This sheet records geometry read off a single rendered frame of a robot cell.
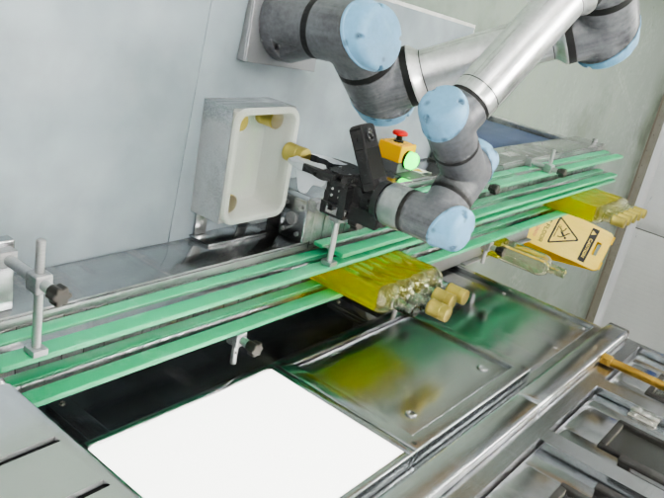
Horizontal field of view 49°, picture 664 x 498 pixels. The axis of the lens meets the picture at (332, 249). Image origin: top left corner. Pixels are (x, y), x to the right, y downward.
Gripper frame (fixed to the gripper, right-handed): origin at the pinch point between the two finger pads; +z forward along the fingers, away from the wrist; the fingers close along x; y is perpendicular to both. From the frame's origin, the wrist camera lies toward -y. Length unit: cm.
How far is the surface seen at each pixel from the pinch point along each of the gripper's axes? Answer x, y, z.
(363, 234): 26.7, 21.5, 0.8
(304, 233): 8.9, 18.6, 3.4
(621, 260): 601, 195, 78
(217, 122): -9.8, -3.8, 12.7
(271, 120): 2.0, -3.9, 10.5
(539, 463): 15, 44, -54
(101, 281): -36.5, 19.5, 8.1
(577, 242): 346, 110, 48
